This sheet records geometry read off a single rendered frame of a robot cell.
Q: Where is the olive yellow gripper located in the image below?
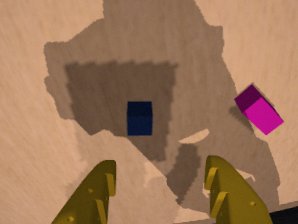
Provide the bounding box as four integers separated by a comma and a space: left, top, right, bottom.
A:
51, 155, 273, 224

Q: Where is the magenta rectangular block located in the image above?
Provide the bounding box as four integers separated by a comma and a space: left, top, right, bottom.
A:
234, 84, 284, 135

